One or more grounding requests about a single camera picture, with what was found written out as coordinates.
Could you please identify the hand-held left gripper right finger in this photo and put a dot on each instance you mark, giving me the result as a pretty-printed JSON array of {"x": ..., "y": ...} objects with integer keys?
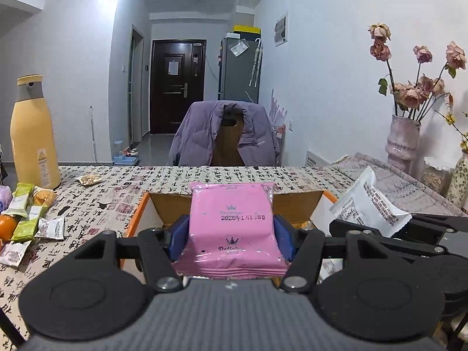
[{"x": 283, "y": 237}]

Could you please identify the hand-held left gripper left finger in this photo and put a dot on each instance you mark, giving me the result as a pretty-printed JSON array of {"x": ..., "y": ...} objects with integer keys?
[{"x": 179, "y": 237}]

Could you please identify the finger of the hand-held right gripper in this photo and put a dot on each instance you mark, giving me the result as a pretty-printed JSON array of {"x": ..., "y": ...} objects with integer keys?
[
  {"x": 446, "y": 222},
  {"x": 413, "y": 243}
]

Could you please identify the red cardboard box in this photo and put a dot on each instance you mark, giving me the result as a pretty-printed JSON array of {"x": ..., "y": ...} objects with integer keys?
[{"x": 164, "y": 204}]

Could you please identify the pink snack packet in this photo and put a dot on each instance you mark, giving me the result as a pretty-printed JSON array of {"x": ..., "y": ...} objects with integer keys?
[{"x": 230, "y": 226}]

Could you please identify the white snack packet black print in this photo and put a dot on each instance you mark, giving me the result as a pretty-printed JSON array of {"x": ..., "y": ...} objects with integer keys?
[{"x": 369, "y": 204}]

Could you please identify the speckled vase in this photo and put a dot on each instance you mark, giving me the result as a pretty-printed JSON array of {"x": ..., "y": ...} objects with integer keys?
[{"x": 459, "y": 182}]

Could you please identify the glass jar with cereal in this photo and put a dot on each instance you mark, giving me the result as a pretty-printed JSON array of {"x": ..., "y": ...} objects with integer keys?
[{"x": 437, "y": 177}]

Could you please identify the pink vase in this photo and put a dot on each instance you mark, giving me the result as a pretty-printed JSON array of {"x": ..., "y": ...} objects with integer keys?
[{"x": 402, "y": 142}]

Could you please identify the storage rack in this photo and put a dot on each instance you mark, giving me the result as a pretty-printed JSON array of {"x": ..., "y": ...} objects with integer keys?
[{"x": 279, "y": 142}]

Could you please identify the blue pet bowl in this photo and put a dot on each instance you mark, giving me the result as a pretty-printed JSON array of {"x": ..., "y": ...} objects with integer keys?
[{"x": 126, "y": 157}]

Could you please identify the purple jacket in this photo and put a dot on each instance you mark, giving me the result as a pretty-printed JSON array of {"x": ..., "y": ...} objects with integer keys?
[{"x": 197, "y": 135}]

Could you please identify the wooden chair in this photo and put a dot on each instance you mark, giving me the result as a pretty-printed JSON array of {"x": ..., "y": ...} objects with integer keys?
[{"x": 227, "y": 142}]

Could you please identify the small nut packet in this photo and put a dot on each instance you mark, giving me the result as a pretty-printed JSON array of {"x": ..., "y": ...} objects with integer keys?
[{"x": 89, "y": 180}]

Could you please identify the small white snack packet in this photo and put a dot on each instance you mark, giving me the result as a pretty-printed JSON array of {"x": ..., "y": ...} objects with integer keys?
[
  {"x": 14, "y": 254},
  {"x": 51, "y": 228}
]

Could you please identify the mop stick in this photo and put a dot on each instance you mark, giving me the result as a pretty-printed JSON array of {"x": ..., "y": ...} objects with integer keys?
[{"x": 93, "y": 135}]

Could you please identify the dried roses bouquet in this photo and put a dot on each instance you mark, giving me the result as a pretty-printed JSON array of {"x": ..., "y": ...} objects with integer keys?
[{"x": 413, "y": 91}]

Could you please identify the dark entrance door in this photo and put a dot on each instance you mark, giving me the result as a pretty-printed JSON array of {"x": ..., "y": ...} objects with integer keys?
[{"x": 168, "y": 95}]

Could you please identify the small cracker packet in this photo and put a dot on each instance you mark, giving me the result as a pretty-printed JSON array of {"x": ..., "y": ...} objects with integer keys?
[{"x": 42, "y": 196}]

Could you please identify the small green snack packet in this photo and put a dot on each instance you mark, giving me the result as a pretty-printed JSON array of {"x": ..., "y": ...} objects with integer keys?
[
  {"x": 29, "y": 223},
  {"x": 20, "y": 199}
]

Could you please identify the grey refrigerator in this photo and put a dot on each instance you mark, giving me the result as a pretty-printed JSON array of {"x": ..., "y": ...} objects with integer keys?
[{"x": 236, "y": 76}]

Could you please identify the tangerine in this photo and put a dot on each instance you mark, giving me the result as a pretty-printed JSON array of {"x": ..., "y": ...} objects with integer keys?
[{"x": 7, "y": 226}]

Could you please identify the yellow thermos bottle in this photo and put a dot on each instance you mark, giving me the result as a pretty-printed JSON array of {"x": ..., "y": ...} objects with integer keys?
[{"x": 34, "y": 139}]

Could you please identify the hanging umbrella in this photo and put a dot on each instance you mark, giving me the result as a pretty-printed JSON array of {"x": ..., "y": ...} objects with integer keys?
[{"x": 256, "y": 62}]

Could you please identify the purple tissue pack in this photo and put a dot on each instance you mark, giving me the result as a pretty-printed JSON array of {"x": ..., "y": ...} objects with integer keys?
[{"x": 5, "y": 197}]

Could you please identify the clear plastic bag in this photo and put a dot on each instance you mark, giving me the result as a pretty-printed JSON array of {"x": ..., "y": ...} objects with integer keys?
[{"x": 238, "y": 48}]

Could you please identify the yellow box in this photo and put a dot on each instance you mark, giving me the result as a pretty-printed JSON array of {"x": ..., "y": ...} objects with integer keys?
[{"x": 247, "y": 31}]

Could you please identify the wall socket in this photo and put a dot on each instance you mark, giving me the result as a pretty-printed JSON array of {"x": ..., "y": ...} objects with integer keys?
[{"x": 291, "y": 126}]

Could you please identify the grey door frame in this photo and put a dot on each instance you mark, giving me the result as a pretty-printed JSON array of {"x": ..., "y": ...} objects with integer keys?
[{"x": 136, "y": 84}]

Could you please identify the wall picture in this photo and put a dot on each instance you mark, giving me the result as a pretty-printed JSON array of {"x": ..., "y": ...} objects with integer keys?
[{"x": 280, "y": 29}]

